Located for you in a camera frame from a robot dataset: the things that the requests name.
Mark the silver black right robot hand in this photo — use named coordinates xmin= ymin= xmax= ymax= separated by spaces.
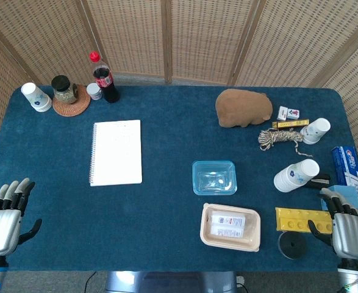
xmin=307 ymin=187 xmax=358 ymax=261

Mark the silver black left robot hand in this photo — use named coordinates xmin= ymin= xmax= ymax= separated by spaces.
xmin=0 ymin=178 xmax=43 ymax=257

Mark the white spiral notebook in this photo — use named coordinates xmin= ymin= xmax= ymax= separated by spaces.
xmin=88 ymin=119 xmax=143 ymax=187

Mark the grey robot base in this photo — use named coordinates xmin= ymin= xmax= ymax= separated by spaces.
xmin=104 ymin=270 xmax=238 ymax=293

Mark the light blue small box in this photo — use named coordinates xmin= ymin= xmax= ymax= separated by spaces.
xmin=320 ymin=184 xmax=358 ymax=218

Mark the yellow perforated block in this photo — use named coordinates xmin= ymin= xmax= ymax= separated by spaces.
xmin=275 ymin=207 xmax=333 ymax=234

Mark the black round disc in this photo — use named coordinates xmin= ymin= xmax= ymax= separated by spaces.
xmin=277 ymin=231 xmax=307 ymax=260

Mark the blue toothpaste box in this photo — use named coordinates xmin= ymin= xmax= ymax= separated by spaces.
xmin=331 ymin=145 xmax=358 ymax=218

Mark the black stapler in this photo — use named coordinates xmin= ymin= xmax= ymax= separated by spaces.
xmin=305 ymin=173 xmax=331 ymax=189

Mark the white paper cup stack blue flower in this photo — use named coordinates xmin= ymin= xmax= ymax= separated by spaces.
xmin=273 ymin=158 xmax=320 ymax=193
xmin=21 ymin=82 xmax=52 ymax=113
xmin=300 ymin=117 xmax=331 ymax=145

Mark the beige lidded food container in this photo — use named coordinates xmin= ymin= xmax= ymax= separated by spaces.
xmin=199 ymin=202 xmax=262 ymax=253

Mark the white medicine box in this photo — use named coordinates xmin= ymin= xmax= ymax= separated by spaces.
xmin=209 ymin=211 xmax=247 ymax=239

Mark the yellow black rectangular bar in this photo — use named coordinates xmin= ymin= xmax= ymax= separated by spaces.
xmin=272 ymin=118 xmax=310 ymax=129

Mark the round woven rattan coaster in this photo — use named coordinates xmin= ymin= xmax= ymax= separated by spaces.
xmin=52 ymin=84 xmax=91 ymax=117

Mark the clear blue plastic container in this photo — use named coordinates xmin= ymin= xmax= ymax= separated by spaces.
xmin=192 ymin=160 xmax=238 ymax=196

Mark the glass jar black lid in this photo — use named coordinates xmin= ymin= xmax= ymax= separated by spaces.
xmin=51 ymin=74 xmax=78 ymax=105

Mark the small white pill bottle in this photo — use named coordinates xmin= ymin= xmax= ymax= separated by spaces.
xmin=86 ymin=82 xmax=103 ymax=101

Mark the brown plush capybara toy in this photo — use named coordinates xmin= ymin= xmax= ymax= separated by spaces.
xmin=215 ymin=89 xmax=273 ymax=128

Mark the dark blue table cloth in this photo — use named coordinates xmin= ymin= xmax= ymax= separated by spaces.
xmin=0 ymin=85 xmax=358 ymax=273

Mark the cola bottle red cap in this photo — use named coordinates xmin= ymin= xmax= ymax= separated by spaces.
xmin=89 ymin=51 xmax=121 ymax=104

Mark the bamboo folding screen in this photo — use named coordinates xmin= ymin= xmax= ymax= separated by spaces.
xmin=0 ymin=0 xmax=358 ymax=196

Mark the black cable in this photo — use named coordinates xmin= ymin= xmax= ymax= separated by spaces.
xmin=84 ymin=271 xmax=97 ymax=293

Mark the striped twine rope bundle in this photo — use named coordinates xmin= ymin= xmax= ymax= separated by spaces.
xmin=258 ymin=128 xmax=314 ymax=158

